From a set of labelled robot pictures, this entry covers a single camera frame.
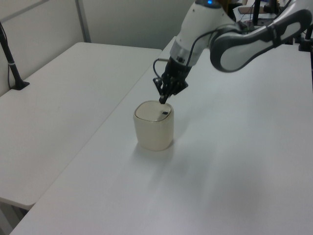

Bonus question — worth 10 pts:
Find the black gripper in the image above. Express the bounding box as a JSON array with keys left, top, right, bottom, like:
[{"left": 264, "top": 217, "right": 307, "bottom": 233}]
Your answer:
[{"left": 153, "top": 57, "right": 191, "bottom": 105}]

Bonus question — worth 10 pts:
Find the cream ceramic cup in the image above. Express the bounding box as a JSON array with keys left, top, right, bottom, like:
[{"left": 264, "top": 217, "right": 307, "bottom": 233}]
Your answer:
[{"left": 133, "top": 99, "right": 175, "bottom": 152}]

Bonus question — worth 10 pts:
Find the thin black stand pole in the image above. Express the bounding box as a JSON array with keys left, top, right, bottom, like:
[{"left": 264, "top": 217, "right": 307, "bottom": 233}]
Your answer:
[{"left": 253, "top": 0, "right": 262, "bottom": 25}]

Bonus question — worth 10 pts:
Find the black table clamp stand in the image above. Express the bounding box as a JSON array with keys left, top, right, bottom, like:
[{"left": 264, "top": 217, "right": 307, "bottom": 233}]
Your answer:
[{"left": 296, "top": 23, "right": 313, "bottom": 52}]

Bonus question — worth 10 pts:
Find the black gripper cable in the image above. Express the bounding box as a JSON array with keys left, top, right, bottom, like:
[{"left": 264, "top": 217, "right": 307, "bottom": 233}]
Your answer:
[{"left": 153, "top": 23, "right": 236, "bottom": 82}]

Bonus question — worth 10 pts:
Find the grey metal partition post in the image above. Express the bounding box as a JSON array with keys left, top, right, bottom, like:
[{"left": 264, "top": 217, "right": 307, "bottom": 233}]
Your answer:
[{"left": 74, "top": 0, "right": 91, "bottom": 43}]

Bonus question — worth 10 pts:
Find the black clamped camera pole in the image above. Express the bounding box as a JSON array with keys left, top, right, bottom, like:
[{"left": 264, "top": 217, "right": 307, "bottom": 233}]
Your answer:
[{"left": 0, "top": 21, "right": 31, "bottom": 91}]

